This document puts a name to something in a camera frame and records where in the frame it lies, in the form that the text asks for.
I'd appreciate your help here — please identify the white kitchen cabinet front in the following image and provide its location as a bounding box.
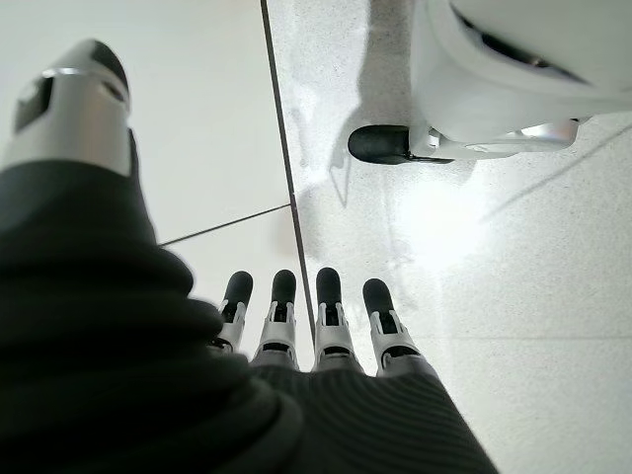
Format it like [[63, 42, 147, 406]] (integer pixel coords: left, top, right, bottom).
[[0, 0, 318, 369]]

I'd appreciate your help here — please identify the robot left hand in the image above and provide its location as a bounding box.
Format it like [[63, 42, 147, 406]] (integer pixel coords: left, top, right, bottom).
[[0, 38, 501, 474]]

